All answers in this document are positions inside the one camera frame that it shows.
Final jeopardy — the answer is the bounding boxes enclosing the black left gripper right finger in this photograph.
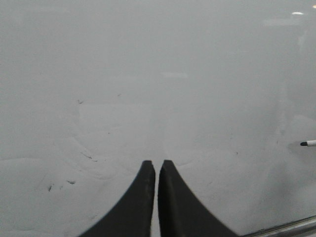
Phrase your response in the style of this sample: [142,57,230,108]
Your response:
[158,160,237,237]

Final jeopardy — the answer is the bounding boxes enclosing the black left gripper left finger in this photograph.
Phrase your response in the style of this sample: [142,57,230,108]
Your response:
[81,160,156,237]

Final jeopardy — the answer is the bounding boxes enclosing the black whiteboard marker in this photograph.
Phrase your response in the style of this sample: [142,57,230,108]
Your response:
[300,140,316,147]

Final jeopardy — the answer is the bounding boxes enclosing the white whiteboard with aluminium frame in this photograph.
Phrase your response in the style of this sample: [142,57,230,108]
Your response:
[0,0,316,237]

